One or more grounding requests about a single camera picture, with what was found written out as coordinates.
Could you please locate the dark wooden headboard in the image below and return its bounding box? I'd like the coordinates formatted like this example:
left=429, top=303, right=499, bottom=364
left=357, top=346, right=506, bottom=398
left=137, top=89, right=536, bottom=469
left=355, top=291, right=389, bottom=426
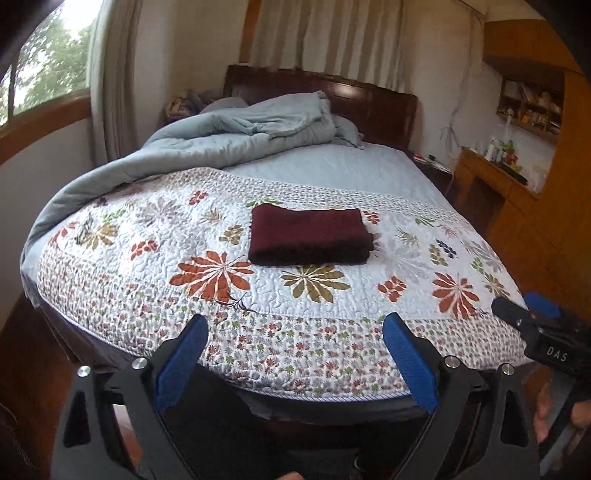
left=223, top=64, right=419, bottom=153

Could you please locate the dark bed base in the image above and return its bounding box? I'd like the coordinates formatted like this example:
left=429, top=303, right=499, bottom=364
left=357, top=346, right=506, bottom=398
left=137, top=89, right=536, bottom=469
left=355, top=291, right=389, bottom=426
left=23, top=277, right=462, bottom=428

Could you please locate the pile of clothes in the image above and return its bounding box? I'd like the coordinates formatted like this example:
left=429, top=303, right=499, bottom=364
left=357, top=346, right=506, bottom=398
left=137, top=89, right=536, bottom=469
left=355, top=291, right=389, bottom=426
left=164, top=90, right=221, bottom=125

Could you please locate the floral quilted bedspread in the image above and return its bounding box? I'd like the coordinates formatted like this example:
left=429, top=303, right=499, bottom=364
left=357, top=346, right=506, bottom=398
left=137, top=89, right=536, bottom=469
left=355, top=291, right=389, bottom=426
left=34, top=167, right=529, bottom=401

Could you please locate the beige window curtain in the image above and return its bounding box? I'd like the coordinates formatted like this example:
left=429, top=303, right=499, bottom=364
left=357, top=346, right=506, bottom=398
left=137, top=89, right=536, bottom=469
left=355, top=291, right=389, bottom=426
left=88, top=0, right=145, bottom=162

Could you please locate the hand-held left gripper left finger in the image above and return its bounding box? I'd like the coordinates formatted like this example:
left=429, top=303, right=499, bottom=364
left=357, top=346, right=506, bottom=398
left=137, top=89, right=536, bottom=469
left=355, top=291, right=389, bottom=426
left=51, top=314, right=208, bottom=480

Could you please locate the light blue bed sheet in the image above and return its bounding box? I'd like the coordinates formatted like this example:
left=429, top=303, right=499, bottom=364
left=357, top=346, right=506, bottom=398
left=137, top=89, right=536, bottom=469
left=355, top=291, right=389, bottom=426
left=222, top=141, right=451, bottom=208

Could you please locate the white wall cable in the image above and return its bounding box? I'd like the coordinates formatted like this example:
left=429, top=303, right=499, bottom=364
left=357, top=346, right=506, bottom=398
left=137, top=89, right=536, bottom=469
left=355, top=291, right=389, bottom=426
left=438, top=0, right=485, bottom=148

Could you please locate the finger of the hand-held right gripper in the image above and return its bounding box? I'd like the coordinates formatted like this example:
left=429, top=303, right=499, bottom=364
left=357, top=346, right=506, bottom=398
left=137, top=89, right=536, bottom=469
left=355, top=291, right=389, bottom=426
left=526, top=292, right=561, bottom=319
left=492, top=298, right=536, bottom=330

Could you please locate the person's right hand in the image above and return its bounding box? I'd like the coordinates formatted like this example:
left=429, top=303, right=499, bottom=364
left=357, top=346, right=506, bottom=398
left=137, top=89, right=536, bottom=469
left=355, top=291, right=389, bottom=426
left=533, top=378, right=591, bottom=446

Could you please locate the wooden wall beam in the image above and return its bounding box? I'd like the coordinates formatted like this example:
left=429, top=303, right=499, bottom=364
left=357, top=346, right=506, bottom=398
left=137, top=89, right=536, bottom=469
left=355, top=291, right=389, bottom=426
left=240, top=0, right=264, bottom=65

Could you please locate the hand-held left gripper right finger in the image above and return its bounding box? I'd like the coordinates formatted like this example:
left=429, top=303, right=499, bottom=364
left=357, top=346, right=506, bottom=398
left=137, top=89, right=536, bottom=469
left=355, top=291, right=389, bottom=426
left=383, top=313, right=541, bottom=480

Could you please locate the dark red towel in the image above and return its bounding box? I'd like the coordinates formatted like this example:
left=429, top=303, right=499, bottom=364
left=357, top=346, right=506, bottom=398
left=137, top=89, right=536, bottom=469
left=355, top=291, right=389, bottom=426
left=248, top=203, right=376, bottom=267

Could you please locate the beige pleated curtain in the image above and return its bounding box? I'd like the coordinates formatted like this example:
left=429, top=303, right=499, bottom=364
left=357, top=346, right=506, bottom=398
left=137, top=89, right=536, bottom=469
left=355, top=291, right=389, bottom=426
left=249, top=0, right=407, bottom=95

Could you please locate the wooden wall cabinet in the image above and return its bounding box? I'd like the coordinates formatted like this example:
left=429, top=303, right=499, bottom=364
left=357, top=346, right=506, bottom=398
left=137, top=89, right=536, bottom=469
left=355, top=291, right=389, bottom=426
left=482, top=18, right=591, bottom=324

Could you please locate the grey comforter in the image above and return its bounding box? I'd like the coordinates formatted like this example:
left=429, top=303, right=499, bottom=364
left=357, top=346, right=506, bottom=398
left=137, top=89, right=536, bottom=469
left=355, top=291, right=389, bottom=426
left=18, top=91, right=365, bottom=278

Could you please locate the wooden nightstand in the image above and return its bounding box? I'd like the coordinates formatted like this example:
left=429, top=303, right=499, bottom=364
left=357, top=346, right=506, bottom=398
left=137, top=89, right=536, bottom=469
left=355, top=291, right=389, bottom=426
left=411, top=154, right=455, bottom=197

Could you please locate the cluttered shelf nook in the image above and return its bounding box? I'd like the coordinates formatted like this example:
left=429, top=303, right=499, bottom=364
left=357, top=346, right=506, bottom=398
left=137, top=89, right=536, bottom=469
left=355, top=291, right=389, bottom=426
left=496, top=78, right=564, bottom=139

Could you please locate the wooden desk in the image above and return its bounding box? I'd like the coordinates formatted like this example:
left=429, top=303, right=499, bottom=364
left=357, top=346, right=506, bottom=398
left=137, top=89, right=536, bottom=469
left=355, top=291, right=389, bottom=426
left=455, top=148, right=541, bottom=252

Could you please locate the window with wooden frame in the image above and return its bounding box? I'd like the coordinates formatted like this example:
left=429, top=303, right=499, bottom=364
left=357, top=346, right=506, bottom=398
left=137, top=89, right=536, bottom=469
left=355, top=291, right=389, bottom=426
left=0, top=0, right=93, bottom=162

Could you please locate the cluster of bottles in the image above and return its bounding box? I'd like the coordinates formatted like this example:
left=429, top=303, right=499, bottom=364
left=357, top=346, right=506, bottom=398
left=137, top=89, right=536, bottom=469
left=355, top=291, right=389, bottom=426
left=475, top=136, right=520, bottom=166

